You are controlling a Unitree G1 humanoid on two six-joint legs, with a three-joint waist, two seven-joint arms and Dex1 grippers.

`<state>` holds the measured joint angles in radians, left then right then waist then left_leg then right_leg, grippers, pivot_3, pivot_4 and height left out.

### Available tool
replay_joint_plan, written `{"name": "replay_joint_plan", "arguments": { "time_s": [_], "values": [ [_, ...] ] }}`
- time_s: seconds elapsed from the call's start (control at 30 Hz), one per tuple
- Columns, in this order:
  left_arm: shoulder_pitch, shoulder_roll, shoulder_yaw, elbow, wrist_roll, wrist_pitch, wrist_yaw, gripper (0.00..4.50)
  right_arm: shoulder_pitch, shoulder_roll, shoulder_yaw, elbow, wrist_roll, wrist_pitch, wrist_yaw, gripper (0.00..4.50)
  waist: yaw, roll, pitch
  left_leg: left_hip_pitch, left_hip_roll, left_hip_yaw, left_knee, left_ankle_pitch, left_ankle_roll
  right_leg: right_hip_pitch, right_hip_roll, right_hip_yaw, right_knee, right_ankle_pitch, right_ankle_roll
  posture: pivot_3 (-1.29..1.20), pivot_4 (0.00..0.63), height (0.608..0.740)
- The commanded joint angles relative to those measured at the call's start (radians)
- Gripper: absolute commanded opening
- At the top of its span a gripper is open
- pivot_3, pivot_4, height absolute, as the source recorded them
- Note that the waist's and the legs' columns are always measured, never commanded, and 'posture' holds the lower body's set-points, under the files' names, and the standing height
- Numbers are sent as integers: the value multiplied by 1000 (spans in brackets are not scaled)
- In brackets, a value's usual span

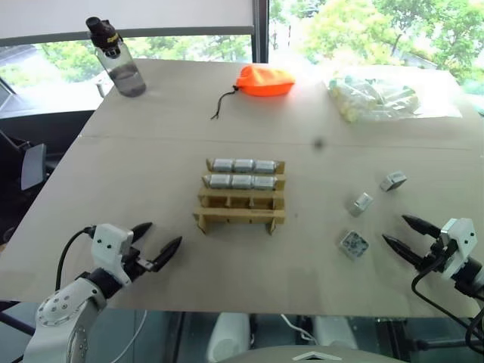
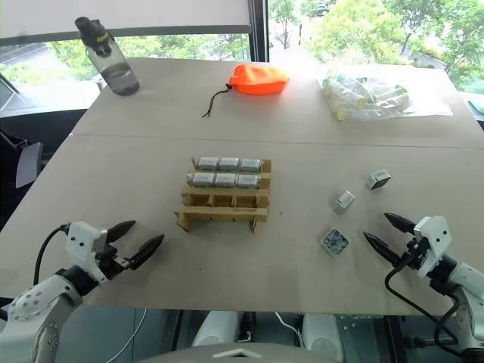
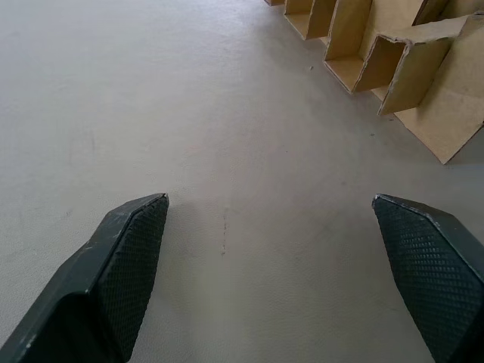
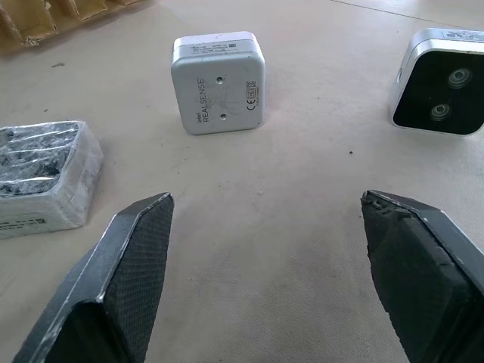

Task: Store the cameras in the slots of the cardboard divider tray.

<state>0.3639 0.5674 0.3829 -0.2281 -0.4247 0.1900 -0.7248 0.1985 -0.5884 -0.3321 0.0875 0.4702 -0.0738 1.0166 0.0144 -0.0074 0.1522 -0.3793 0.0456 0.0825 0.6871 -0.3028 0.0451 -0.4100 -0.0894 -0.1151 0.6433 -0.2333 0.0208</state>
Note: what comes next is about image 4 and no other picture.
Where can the grey camera with black lens face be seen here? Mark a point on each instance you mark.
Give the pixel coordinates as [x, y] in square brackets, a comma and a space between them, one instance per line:
[438, 87]

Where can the grey RealSense camera, printed back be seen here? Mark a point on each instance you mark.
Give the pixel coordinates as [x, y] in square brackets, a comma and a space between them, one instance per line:
[219, 87]

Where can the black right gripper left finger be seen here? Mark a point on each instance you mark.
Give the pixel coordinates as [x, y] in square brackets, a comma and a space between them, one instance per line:
[113, 287]

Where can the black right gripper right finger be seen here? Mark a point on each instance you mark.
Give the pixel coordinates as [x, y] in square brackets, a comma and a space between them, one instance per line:
[419, 280]

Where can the white camera wrapped in plastic film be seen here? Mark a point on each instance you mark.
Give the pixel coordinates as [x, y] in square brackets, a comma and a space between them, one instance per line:
[41, 177]

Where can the beige cardboard compartment tray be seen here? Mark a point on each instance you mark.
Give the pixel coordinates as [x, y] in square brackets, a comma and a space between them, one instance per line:
[45, 20]

